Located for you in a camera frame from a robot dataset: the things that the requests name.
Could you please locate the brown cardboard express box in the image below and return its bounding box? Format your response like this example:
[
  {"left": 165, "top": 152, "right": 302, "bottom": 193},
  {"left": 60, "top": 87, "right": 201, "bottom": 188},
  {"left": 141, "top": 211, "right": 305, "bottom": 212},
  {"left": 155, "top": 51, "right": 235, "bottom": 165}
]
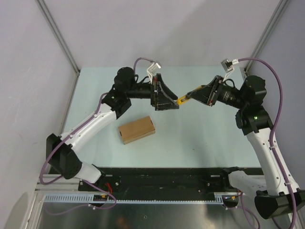
[{"left": 118, "top": 116, "right": 155, "bottom": 145}]

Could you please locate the aluminium frame post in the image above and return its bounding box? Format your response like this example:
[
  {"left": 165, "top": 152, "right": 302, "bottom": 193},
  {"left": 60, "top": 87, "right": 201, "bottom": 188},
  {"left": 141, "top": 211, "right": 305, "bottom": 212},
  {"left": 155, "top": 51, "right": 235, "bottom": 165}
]
[
  {"left": 35, "top": 0, "right": 80, "bottom": 76},
  {"left": 250, "top": 0, "right": 291, "bottom": 58}
]

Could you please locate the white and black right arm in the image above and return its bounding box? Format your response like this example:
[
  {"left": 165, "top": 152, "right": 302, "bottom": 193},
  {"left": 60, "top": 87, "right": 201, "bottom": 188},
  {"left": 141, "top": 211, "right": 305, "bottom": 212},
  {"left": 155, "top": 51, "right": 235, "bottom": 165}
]
[{"left": 186, "top": 75, "right": 305, "bottom": 219}]

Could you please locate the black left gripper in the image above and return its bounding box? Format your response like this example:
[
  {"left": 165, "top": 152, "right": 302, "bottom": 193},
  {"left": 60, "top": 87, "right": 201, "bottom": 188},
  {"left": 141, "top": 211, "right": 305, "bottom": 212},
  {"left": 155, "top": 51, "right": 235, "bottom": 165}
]
[{"left": 126, "top": 73, "right": 179, "bottom": 111}]

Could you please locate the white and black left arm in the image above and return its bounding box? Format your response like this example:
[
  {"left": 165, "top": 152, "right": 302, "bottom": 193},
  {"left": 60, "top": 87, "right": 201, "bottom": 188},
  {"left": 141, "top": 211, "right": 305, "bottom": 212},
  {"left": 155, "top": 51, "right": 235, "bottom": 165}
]
[{"left": 45, "top": 67, "right": 179, "bottom": 191}]

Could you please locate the yellow utility knife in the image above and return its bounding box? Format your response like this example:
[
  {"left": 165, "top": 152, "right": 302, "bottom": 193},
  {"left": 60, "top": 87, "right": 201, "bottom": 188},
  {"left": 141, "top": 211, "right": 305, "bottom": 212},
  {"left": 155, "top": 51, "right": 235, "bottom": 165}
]
[{"left": 176, "top": 85, "right": 203, "bottom": 105}]

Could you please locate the white slotted cable duct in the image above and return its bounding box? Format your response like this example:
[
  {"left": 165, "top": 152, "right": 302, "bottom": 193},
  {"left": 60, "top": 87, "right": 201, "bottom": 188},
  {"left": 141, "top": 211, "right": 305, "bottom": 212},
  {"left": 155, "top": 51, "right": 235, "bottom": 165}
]
[{"left": 43, "top": 193, "right": 224, "bottom": 205}]

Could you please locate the aluminium frame post left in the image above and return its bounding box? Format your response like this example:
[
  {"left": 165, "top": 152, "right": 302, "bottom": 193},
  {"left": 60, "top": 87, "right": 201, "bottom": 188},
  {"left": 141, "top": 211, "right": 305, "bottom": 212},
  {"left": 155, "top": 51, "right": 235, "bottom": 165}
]
[{"left": 35, "top": 0, "right": 80, "bottom": 76}]

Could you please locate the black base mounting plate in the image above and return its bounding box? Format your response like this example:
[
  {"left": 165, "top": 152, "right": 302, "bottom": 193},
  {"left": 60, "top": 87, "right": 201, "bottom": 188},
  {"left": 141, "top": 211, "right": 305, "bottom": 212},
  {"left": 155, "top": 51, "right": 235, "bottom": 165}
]
[{"left": 49, "top": 167, "right": 266, "bottom": 194}]

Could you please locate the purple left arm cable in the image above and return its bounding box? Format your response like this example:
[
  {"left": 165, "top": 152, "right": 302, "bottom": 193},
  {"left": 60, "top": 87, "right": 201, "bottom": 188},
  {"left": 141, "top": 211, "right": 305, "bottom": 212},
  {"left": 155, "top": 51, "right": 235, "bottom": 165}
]
[{"left": 39, "top": 57, "right": 153, "bottom": 215}]

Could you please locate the aluminium frame post right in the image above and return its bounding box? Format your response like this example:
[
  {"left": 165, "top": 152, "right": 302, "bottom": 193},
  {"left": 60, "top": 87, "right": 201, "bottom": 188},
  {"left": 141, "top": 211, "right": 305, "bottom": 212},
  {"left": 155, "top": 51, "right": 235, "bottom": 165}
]
[{"left": 250, "top": 0, "right": 291, "bottom": 58}]

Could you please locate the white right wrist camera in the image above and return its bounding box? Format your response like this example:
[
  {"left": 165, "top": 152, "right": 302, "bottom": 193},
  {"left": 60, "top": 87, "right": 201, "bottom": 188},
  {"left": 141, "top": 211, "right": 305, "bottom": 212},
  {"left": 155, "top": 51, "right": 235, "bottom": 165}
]
[{"left": 221, "top": 59, "right": 239, "bottom": 81}]

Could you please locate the shiny metal front plate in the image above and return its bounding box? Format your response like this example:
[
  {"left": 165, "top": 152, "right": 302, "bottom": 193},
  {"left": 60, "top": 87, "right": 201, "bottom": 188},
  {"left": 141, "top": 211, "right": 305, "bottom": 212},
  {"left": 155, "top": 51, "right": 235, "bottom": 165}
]
[{"left": 37, "top": 194, "right": 250, "bottom": 229}]

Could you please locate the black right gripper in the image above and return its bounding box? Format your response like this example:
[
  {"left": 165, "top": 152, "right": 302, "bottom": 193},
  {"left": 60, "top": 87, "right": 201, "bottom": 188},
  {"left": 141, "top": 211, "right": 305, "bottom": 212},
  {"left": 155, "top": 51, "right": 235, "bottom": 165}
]
[{"left": 188, "top": 75, "right": 247, "bottom": 110}]

